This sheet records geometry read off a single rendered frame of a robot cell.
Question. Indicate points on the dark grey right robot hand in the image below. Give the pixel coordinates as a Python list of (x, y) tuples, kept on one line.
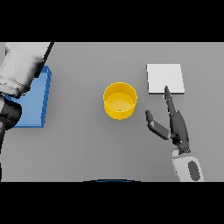
[(178, 125)]

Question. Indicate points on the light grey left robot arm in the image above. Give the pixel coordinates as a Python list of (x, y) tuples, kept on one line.
[(20, 67)]

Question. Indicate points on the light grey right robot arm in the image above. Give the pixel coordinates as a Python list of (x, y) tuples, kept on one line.
[(186, 169)]

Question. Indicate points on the pale square measuring scale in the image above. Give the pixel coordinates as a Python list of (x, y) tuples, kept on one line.
[(165, 78)]

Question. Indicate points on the yellow bowl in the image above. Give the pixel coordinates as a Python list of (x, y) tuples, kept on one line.
[(120, 100)]

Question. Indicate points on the blue tray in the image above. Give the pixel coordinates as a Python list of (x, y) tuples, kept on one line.
[(32, 102)]

